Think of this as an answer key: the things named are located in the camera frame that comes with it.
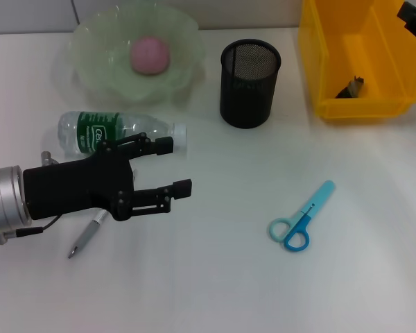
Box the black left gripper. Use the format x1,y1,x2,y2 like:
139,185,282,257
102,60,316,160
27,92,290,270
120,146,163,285
22,133,193,221

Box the clear green-label water bottle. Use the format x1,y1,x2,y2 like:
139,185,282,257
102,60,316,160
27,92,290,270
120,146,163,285
58,110,188,160

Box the green plastic wrapper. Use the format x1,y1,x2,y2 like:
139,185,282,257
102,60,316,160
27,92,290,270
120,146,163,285
334,75,367,100

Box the pink peach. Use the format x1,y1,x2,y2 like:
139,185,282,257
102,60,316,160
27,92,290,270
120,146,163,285
130,36,171,76

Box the black mesh pen cup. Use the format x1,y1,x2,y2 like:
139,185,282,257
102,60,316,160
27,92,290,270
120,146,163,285
219,39,281,130

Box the silver ballpoint pen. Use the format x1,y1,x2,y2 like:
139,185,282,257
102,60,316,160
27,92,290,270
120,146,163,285
67,209,108,260

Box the translucent green fruit bowl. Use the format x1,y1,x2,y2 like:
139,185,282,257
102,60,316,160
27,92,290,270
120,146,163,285
67,8,207,107

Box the blue scissors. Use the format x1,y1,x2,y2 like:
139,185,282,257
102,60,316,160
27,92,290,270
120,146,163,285
268,180,336,253

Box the yellow plastic bin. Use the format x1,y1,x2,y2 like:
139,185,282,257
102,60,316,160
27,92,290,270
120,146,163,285
297,0,416,125

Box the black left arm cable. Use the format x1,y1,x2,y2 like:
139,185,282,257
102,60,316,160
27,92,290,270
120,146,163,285
0,214,62,246

